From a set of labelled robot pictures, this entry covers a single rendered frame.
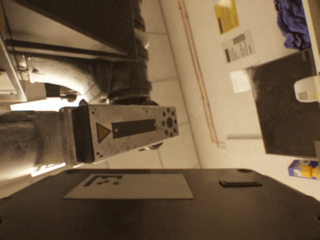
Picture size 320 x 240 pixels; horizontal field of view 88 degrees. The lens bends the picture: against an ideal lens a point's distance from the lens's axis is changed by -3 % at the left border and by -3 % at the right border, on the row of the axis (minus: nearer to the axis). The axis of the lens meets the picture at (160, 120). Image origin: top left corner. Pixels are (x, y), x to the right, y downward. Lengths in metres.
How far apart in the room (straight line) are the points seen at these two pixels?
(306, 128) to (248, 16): 1.03
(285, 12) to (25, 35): 1.31
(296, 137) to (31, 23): 1.50
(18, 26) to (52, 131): 0.14
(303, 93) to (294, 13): 0.58
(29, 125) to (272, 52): 1.69
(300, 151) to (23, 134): 1.52
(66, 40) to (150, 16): 2.20
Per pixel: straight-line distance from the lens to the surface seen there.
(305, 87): 0.97
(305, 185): 1.96
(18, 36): 0.32
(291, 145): 1.55
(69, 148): 0.25
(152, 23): 2.44
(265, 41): 1.78
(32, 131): 0.28
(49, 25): 0.28
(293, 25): 1.37
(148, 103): 0.41
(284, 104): 1.48
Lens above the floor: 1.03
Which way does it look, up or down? 55 degrees up
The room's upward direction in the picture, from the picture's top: 99 degrees counter-clockwise
